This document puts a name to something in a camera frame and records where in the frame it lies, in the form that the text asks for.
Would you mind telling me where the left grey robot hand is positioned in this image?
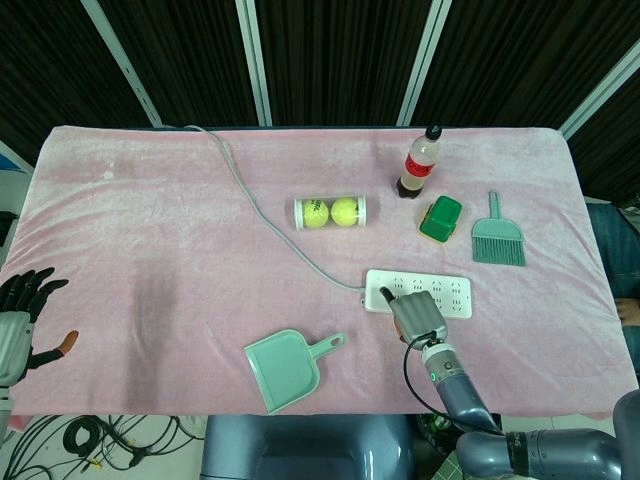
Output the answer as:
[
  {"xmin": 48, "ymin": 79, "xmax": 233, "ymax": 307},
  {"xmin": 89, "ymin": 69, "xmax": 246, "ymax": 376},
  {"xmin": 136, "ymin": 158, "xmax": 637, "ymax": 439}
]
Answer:
[{"xmin": 0, "ymin": 267, "xmax": 80, "ymax": 387}]

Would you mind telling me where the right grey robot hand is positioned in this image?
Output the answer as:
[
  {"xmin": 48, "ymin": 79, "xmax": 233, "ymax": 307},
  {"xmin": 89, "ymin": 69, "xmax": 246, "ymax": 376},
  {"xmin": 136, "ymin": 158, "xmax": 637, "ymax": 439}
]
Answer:
[{"xmin": 380, "ymin": 287, "xmax": 450, "ymax": 346}]

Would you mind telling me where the white power strip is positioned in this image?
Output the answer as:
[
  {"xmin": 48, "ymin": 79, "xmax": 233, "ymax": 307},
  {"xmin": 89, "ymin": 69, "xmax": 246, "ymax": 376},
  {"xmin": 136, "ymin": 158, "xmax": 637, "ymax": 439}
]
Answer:
[{"xmin": 359, "ymin": 269, "xmax": 474, "ymax": 320}]

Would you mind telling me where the green plastic box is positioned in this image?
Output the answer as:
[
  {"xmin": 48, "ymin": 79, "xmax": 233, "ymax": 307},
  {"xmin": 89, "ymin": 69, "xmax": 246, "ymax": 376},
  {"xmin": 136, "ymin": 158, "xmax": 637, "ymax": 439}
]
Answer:
[{"xmin": 419, "ymin": 195, "xmax": 462, "ymax": 242}]

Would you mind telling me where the teal hand brush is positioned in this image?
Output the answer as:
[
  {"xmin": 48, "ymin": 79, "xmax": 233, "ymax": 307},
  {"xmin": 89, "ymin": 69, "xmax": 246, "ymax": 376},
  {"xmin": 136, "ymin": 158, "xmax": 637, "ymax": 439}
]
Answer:
[{"xmin": 472, "ymin": 190, "xmax": 527, "ymax": 268}]

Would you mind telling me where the plain yellow tennis ball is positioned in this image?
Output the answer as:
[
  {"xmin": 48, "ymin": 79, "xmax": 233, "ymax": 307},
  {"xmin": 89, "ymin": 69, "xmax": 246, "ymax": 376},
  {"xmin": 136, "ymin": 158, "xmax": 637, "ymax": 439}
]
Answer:
[{"xmin": 331, "ymin": 197, "xmax": 359, "ymax": 226}]

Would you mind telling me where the clear tennis ball tube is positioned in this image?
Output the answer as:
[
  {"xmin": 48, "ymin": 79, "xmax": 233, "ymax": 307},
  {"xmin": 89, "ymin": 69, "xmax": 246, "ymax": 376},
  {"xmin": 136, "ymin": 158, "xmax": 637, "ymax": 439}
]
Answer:
[{"xmin": 293, "ymin": 195, "xmax": 370, "ymax": 231}]

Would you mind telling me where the teal plastic dustpan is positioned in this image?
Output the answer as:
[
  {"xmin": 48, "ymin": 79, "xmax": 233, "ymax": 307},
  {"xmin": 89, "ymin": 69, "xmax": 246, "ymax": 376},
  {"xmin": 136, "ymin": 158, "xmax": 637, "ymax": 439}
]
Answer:
[{"xmin": 243, "ymin": 328, "xmax": 348, "ymax": 416}]

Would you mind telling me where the yellow tennis ball with print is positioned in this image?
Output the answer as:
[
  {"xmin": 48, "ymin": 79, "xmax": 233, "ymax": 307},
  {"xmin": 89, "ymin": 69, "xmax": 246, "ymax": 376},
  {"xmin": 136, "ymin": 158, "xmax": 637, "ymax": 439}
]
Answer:
[{"xmin": 301, "ymin": 198, "xmax": 330, "ymax": 229}]

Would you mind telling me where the cola bottle with red label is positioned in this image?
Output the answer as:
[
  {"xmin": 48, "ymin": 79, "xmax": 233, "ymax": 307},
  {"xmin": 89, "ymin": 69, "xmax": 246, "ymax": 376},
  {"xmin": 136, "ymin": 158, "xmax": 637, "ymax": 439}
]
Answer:
[{"xmin": 395, "ymin": 125, "xmax": 443, "ymax": 200}]

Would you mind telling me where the blue-grey robot torso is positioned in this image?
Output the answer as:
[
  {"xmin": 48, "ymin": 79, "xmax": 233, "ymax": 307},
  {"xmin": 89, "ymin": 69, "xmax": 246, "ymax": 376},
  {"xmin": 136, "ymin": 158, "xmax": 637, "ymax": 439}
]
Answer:
[{"xmin": 200, "ymin": 413, "xmax": 417, "ymax": 480}]

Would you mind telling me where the pink table cloth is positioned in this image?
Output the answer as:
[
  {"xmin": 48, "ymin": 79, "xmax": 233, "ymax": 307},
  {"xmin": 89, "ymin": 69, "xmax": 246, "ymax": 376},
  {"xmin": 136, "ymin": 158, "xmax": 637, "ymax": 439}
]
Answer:
[{"xmin": 0, "ymin": 124, "xmax": 640, "ymax": 422}]

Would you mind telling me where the person in blue jeans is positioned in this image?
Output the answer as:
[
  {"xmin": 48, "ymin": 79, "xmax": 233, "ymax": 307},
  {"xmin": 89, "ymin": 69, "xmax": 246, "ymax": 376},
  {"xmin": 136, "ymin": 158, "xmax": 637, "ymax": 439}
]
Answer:
[{"xmin": 585, "ymin": 199, "xmax": 640, "ymax": 326}]

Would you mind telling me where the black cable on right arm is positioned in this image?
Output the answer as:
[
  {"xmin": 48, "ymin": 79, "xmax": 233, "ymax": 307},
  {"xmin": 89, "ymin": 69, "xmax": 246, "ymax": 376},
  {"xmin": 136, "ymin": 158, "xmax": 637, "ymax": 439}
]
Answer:
[{"xmin": 403, "ymin": 329, "xmax": 503, "ymax": 435}]

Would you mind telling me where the tangle of floor cables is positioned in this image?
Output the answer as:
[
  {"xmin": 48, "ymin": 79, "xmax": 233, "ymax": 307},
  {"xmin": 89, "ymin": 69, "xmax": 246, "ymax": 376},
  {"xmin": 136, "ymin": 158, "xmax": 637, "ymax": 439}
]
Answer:
[{"xmin": 0, "ymin": 413, "xmax": 207, "ymax": 480}]

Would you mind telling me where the grey power strip cable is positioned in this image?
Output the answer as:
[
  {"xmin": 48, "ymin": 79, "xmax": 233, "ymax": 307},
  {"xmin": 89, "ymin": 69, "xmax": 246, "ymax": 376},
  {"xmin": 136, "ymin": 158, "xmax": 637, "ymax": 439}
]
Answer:
[{"xmin": 182, "ymin": 124, "xmax": 367, "ymax": 291}]

